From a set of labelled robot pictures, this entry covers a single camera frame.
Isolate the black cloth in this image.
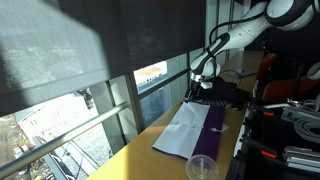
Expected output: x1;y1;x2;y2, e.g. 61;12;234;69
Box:
193;77;253;110

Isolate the red-handled clamp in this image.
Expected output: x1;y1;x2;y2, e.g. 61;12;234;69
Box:
241;134;280;161
247;102;276;118

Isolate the grey window frame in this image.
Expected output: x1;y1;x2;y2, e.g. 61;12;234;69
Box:
89;48;208;155

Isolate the white paper label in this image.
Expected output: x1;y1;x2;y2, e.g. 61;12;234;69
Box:
209;123;231;134

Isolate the aluminium profile bar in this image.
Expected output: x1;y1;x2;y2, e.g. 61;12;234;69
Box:
280;105;309;123
282;145;320;175

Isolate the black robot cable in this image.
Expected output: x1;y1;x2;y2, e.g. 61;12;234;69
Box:
207;18;268;88

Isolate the dark roller blind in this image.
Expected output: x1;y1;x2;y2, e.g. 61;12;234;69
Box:
0;0;207;118

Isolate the metal handrail bar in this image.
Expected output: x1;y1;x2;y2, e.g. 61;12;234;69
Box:
0;101;130;180

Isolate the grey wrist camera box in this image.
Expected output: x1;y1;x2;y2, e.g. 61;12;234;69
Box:
198;80;215;90

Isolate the purple cloth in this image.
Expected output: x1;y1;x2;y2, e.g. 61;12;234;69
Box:
151;101;226;162

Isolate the clear plastic cup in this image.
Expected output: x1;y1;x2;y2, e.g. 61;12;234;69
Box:
185;153;220;180

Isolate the grey cable coil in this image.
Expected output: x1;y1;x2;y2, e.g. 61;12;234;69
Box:
292;115;320;145

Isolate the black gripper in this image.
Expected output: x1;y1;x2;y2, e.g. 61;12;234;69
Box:
185;75;203;101

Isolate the orange chair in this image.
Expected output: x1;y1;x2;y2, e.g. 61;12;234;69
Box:
256;52;279;82
261;75;320;103

